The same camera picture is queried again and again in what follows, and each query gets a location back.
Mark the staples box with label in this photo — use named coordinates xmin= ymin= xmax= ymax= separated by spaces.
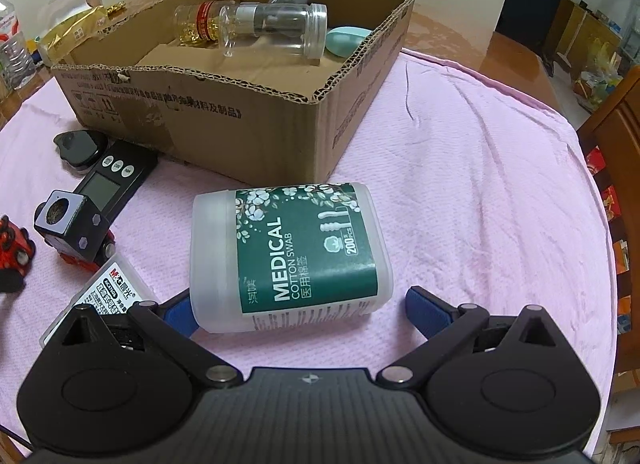
xmin=39 ymin=253 xmax=156 ymax=348

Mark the medical cotton swab container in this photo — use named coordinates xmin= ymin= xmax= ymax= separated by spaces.
xmin=189 ymin=182 xmax=394 ymax=334

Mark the red toy train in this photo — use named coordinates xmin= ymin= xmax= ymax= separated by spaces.
xmin=0 ymin=215 xmax=36 ymax=294

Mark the black glossy teardrop device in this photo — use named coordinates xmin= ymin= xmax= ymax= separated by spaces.
xmin=53 ymin=130 xmax=110 ymax=172

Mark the capsule bottle with red band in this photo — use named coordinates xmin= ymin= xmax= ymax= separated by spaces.
xmin=174 ymin=0 xmax=236 ymax=46

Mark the mint green oval case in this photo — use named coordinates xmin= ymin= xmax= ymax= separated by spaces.
xmin=326 ymin=26 xmax=371 ymax=58

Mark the clear plastic jar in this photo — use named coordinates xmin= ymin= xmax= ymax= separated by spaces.
xmin=218 ymin=2 xmax=329 ymax=64

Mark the black toy train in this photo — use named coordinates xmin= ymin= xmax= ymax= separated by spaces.
xmin=34 ymin=190 xmax=115 ymax=273

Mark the pink table cloth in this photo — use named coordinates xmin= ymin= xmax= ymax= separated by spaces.
xmin=0 ymin=46 xmax=616 ymax=464

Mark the black digital timer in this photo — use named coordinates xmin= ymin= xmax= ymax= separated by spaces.
xmin=75 ymin=140 xmax=158 ymax=223

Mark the cardboard box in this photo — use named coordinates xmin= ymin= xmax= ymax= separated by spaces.
xmin=52 ymin=0 xmax=413 ymax=185

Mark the wooden chair at right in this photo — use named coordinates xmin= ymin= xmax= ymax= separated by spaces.
xmin=578 ymin=66 xmax=639 ymax=444

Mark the clear water bottle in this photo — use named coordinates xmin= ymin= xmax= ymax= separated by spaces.
xmin=0 ymin=0 xmax=36 ymax=90

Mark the gold tissue pack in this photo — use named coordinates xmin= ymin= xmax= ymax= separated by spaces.
xmin=37 ymin=1 xmax=127 ymax=67

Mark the wooden cabinet in background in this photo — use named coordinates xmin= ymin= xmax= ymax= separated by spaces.
xmin=542 ymin=0 xmax=620 ymax=78

